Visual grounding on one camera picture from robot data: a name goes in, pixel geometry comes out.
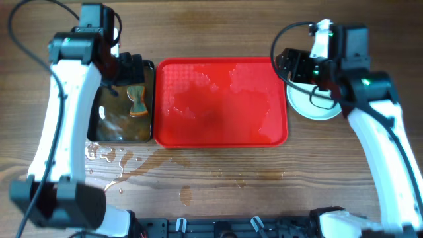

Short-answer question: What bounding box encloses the orange green sponge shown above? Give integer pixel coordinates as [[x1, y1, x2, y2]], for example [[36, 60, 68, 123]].
[[127, 85, 149, 117]]

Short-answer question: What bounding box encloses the light blue plate back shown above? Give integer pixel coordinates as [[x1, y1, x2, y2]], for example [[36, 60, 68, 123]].
[[286, 85, 342, 120]]

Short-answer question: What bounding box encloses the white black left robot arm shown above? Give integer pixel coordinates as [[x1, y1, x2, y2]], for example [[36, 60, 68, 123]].
[[9, 29, 147, 237]]

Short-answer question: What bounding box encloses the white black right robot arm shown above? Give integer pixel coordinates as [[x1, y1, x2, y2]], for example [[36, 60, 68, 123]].
[[271, 48, 422, 237]]

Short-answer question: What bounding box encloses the black water-filled tray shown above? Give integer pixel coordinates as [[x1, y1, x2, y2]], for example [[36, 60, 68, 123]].
[[87, 60, 155, 143]]

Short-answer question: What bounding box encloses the red plastic tray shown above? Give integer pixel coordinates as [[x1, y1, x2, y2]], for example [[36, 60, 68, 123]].
[[153, 57, 289, 149]]

